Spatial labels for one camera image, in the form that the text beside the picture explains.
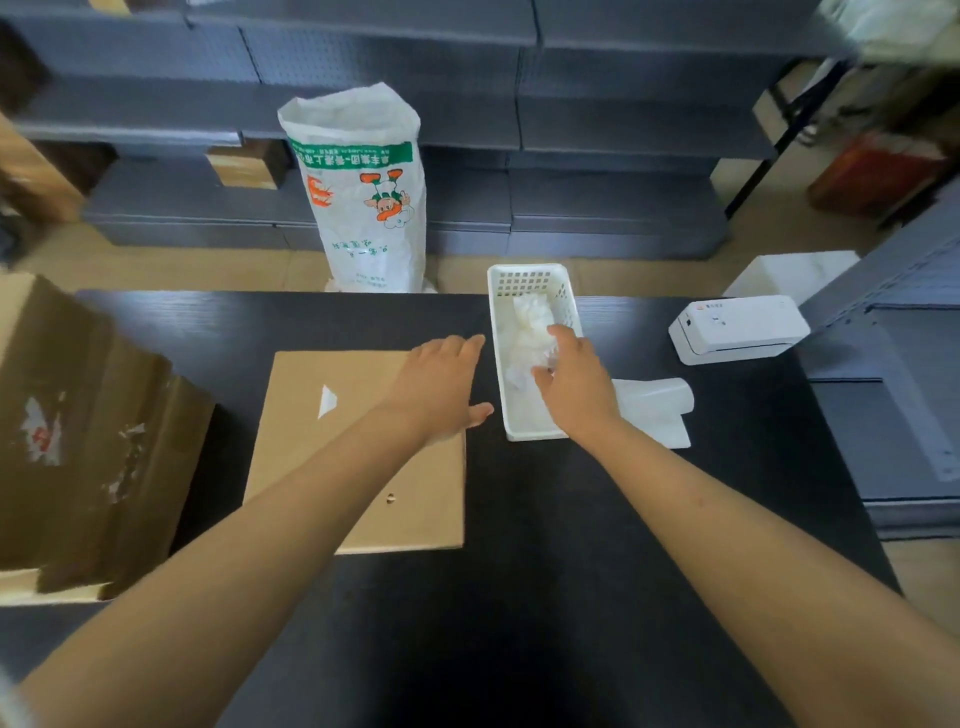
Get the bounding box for white label printer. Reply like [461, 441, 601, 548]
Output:
[667, 294, 813, 368]

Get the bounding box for large open cardboard box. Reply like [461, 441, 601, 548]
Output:
[0, 270, 219, 606]

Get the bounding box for small cardboard box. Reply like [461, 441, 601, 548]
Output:
[205, 138, 291, 191]

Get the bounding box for white woven printed sack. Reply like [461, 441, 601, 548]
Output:
[276, 81, 429, 295]

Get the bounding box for flat white plastic bag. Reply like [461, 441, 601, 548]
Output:
[610, 377, 696, 451]

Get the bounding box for flat brown cardboard sheet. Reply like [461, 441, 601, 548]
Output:
[243, 350, 468, 557]

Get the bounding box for red box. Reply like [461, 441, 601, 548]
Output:
[805, 130, 952, 224]

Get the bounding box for person's right hand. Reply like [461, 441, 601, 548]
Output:
[531, 324, 624, 444]

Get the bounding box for white foam box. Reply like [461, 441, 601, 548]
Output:
[723, 250, 863, 308]

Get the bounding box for person's right forearm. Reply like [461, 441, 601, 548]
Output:
[573, 418, 960, 728]

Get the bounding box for person's left forearm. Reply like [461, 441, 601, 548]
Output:
[13, 405, 453, 728]

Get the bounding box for brown cardboard carton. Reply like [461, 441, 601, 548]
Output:
[0, 111, 85, 226]

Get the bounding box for grey metal side shelf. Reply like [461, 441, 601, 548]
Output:
[793, 186, 960, 543]

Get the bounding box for grey metal shelving unit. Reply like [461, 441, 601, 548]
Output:
[0, 0, 858, 261]

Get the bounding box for clear plastic bag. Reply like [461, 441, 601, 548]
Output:
[505, 293, 565, 393]

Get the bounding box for person's left hand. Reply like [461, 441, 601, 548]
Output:
[378, 334, 495, 445]

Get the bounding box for white plastic basket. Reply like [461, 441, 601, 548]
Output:
[486, 262, 587, 444]

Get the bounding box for black metal stand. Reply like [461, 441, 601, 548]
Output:
[723, 58, 854, 220]

